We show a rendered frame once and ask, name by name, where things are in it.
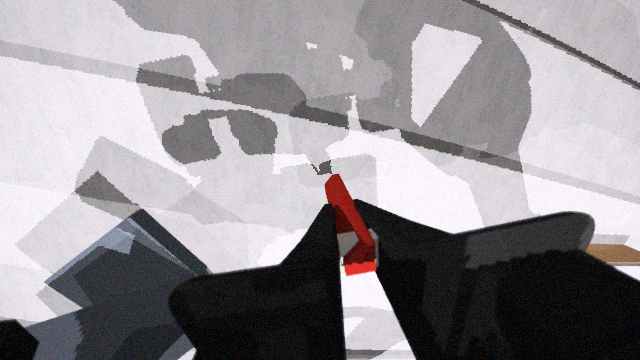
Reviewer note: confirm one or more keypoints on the dark red peg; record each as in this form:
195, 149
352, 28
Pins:
358, 245

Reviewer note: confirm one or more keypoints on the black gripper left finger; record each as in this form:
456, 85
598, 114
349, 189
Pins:
305, 289

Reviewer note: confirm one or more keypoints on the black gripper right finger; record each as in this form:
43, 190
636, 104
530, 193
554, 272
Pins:
428, 275

